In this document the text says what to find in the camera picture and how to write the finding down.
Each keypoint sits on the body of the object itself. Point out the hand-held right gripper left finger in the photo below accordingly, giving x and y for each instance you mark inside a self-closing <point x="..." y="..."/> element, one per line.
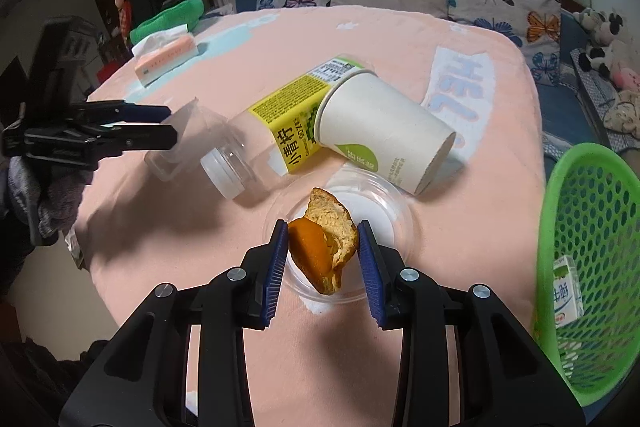
<point x="277" y="277"/>

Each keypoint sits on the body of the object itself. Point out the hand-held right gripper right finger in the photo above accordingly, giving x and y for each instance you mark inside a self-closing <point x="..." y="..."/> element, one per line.
<point x="370" y="277"/>

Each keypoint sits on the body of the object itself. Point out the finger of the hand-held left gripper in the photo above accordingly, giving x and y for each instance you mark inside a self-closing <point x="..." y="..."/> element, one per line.
<point x="150" y="138"/>
<point x="140" y="112"/>

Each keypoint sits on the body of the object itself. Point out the orange peel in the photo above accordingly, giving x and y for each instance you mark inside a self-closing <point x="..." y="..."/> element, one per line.
<point x="315" y="252"/>

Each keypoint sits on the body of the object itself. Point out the clear plastic container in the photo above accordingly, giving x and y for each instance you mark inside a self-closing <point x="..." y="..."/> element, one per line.
<point x="195" y="127"/>

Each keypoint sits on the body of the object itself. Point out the clear plastic dish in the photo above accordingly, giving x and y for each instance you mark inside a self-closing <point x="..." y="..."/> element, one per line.
<point x="380" y="202"/>

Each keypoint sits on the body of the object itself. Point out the yellow label plastic bottle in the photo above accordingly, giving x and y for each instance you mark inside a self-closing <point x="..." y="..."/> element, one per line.
<point x="285" y="117"/>

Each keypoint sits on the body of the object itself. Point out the white paper cup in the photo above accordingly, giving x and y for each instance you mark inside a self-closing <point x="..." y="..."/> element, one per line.
<point x="380" y="127"/>

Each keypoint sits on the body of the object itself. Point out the green mesh basket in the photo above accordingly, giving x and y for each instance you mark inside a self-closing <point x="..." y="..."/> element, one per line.
<point x="550" y="232"/>

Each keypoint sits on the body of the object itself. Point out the white blue milk carton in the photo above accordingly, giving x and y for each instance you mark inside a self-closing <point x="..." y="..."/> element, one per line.
<point x="567" y="292"/>

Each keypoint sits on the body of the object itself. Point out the pink tissue pack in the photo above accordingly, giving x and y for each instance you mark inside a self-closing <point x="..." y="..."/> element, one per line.
<point x="165" y="59"/>

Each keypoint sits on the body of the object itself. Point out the pink printed blanket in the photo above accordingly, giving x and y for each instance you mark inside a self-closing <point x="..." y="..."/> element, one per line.
<point x="200" y="232"/>

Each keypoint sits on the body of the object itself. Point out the patterned cream cloth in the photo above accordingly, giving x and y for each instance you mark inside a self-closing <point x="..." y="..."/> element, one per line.
<point x="622" y="112"/>

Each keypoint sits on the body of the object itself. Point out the large butterfly print cushion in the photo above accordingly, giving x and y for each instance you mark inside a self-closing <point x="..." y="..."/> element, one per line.
<point x="500" y="2"/>

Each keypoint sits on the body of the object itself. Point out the pink plush toy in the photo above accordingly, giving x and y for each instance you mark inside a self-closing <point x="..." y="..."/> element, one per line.
<point x="627" y="77"/>

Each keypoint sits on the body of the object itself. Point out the grey white plush toy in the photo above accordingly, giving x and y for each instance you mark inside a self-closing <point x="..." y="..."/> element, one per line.
<point x="590" y="24"/>

